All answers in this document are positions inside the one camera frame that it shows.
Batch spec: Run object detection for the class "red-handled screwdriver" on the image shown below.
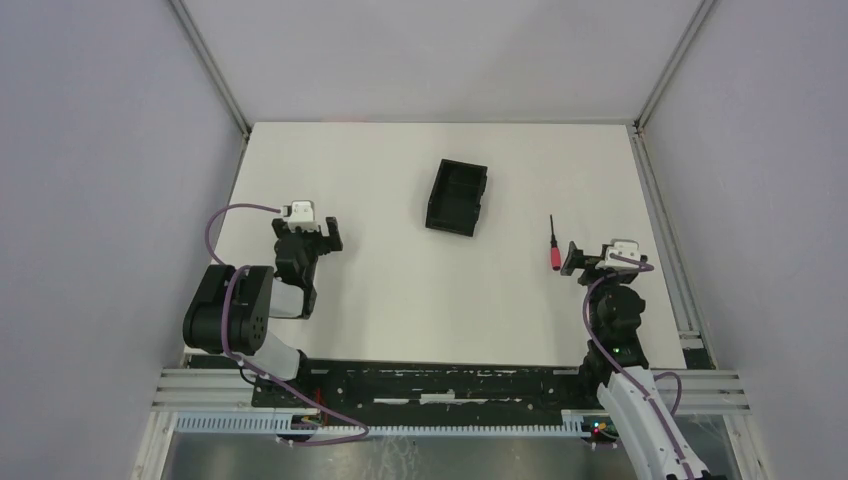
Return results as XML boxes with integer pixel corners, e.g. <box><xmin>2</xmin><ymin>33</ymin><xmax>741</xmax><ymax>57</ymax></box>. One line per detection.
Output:
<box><xmin>549</xmin><ymin>215</ymin><xmax>563</xmax><ymax>271</ymax></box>

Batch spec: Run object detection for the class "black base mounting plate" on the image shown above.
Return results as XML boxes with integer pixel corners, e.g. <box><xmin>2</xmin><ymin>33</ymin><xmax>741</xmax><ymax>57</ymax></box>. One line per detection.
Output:
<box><xmin>290</xmin><ymin>359</ymin><xmax>600</xmax><ymax>426</ymax></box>

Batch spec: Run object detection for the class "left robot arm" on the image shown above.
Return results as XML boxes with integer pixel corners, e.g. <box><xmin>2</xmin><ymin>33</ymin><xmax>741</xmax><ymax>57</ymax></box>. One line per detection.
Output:
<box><xmin>182</xmin><ymin>217</ymin><xmax>343</xmax><ymax>381</ymax></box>

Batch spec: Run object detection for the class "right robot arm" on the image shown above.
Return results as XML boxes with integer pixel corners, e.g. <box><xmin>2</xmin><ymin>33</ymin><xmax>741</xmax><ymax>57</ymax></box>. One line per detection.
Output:
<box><xmin>559</xmin><ymin>239</ymin><xmax>713</xmax><ymax>479</ymax></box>

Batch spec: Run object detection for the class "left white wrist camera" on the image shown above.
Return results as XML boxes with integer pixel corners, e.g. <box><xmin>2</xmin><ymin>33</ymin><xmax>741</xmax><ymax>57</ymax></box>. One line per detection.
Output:
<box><xmin>282</xmin><ymin>200</ymin><xmax>320</xmax><ymax>232</ymax></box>

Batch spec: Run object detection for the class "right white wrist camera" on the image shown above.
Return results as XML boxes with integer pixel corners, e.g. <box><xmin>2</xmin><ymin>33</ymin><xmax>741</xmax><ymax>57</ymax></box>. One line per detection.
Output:
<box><xmin>597</xmin><ymin>239</ymin><xmax>647</xmax><ymax>270</ymax></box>

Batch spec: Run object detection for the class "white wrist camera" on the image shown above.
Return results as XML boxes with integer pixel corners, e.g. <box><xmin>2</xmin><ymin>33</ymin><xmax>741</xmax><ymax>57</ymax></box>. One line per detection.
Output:
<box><xmin>282</xmin><ymin>200</ymin><xmax>320</xmax><ymax>232</ymax></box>
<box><xmin>597</xmin><ymin>239</ymin><xmax>647</xmax><ymax>270</ymax></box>

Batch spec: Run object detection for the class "black plastic bin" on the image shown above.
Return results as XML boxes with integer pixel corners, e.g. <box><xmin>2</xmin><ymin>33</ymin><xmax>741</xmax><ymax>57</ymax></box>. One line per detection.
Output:
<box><xmin>425</xmin><ymin>159</ymin><xmax>488</xmax><ymax>237</ymax></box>

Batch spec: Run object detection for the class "blue-white slotted cable duct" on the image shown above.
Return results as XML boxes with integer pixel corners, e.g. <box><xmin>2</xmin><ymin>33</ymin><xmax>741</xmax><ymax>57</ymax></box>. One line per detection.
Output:
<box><xmin>175</xmin><ymin>412</ymin><xmax>618</xmax><ymax>439</ymax></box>

